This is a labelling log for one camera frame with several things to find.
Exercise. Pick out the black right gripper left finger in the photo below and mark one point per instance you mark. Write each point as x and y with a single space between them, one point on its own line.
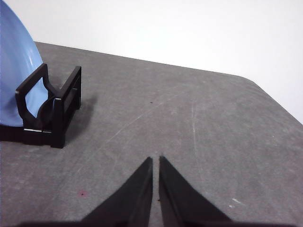
135 201

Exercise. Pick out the blue plate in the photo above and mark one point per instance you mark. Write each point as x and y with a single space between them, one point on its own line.
14 59

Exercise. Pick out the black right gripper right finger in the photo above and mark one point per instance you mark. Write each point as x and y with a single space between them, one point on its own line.
180 203

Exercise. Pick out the black plate rack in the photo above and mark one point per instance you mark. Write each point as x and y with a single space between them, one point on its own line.
59 118

